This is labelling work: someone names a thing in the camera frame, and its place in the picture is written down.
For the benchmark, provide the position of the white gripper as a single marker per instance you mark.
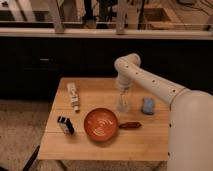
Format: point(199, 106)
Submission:
point(122, 85)

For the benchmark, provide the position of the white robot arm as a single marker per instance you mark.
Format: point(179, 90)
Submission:
point(190, 140)

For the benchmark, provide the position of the blue eraser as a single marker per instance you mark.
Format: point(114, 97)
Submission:
point(148, 106)

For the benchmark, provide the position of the orange frying pan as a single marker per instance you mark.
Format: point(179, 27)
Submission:
point(101, 125)

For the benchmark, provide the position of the wooden table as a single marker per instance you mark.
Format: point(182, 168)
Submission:
point(147, 143)

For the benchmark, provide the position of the white tube bottle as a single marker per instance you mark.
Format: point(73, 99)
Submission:
point(74, 99)

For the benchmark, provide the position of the black and white box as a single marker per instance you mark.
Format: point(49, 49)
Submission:
point(65, 125)

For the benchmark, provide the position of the dark low cabinet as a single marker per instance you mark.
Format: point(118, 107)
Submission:
point(31, 67)

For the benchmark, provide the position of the black table leg bar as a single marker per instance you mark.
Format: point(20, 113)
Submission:
point(31, 159)

